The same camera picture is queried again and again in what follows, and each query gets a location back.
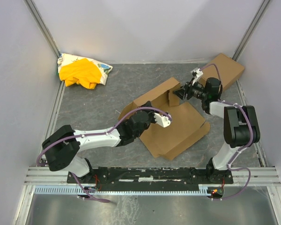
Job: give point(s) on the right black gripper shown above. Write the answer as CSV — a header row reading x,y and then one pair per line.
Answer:
x,y
187,90

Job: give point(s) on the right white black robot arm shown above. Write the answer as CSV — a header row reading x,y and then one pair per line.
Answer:
x,y
240,125

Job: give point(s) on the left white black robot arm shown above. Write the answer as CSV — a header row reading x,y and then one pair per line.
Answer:
x,y
63,145

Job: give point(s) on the closed brown cardboard box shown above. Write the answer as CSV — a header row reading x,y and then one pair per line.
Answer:
x,y
228,69

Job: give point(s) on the yellow cloth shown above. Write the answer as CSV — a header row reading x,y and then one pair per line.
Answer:
x,y
82,72

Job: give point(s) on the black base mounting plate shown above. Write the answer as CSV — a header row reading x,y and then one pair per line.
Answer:
x,y
152,179

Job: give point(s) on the white patterned cloth bag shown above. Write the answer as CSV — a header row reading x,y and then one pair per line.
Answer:
x,y
66,59

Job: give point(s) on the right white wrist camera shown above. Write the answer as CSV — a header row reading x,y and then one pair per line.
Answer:
x,y
197,74

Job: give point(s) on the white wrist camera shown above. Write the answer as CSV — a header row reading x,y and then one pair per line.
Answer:
x,y
197,74
162,120

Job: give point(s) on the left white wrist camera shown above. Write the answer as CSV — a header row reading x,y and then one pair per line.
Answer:
x,y
162,120

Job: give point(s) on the right aluminium corner post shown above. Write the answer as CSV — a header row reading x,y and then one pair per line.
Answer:
x,y
251,28

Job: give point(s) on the aluminium corner post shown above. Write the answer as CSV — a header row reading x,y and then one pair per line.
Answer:
x,y
251,28
42,26

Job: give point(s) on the aluminium frame rail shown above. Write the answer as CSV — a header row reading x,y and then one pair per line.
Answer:
x,y
260,177

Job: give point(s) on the left aluminium corner post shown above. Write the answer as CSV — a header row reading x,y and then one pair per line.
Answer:
x,y
42,26

